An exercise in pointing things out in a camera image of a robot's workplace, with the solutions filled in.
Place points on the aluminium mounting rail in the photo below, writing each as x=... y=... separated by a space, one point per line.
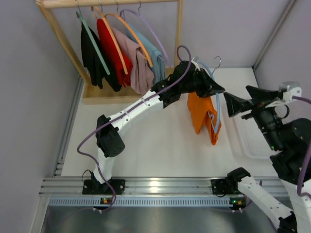
x=135 y=186

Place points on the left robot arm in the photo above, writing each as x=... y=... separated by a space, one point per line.
x=185 y=78

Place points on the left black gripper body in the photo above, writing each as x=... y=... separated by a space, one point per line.
x=200 y=82

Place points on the light blue trousers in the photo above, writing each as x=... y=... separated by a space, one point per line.
x=158 y=69

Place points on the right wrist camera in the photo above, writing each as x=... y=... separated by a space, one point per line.
x=288 y=90

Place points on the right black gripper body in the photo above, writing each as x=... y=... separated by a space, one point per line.
x=254 y=107

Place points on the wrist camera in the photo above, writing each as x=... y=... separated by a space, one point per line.
x=195 y=61
x=288 y=90

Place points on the slotted cable duct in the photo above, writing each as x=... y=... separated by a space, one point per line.
x=148 y=202

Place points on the green hanger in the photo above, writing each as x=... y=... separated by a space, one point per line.
x=91 y=37

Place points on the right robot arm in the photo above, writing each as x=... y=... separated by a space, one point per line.
x=292 y=161

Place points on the black trousers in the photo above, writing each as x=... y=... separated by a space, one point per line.
x=93 y=64

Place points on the pink drawstring trousers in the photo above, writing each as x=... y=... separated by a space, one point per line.
x=141 y=76

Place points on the white plastic basket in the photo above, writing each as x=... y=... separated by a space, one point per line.
x=253 y=143

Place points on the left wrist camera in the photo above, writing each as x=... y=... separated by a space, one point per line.
x=195 y=61

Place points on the light blue hanger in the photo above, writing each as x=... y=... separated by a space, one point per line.
x=217 y=106

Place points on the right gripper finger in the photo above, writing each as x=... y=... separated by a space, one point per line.
x=261 y=94
x=236 y=105

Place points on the orange hanger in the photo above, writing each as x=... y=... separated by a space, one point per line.
x=146 y=54

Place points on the wooden clothes rack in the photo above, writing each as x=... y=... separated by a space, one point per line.
x=91 y=95

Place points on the orange trousers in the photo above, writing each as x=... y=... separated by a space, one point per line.
x=203 y=114

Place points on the peach hanger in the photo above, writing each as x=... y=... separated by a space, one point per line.
x=99 y=15

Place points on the red trousers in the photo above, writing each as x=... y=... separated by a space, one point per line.
x=112 y=55

